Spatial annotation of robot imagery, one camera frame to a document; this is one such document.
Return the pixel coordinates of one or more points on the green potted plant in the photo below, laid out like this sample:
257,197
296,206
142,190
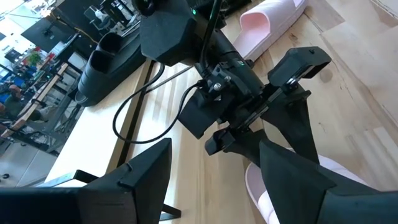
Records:
34,58

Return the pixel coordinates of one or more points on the person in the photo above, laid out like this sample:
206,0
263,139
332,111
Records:
14,102

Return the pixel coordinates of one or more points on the wooden workbench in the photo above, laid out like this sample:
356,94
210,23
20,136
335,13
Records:
37,96

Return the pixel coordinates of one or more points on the black office chair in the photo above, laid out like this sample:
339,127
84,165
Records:
98,17

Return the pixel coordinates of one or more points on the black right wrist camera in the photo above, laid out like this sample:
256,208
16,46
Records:
199,115

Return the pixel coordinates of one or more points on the wooden shelf with black frame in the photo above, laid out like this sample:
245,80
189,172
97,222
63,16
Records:
93,140

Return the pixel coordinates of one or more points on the pink slide sandal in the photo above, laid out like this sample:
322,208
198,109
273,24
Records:
267,25
258,193

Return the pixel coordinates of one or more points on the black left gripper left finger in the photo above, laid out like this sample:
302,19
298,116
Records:
124,202

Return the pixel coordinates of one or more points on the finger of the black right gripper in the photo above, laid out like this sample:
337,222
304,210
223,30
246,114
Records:
295,124
242,144

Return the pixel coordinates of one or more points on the black desk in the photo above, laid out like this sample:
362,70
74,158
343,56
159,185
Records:
42,35

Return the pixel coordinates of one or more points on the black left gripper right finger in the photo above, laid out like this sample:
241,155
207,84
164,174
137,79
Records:
295,193

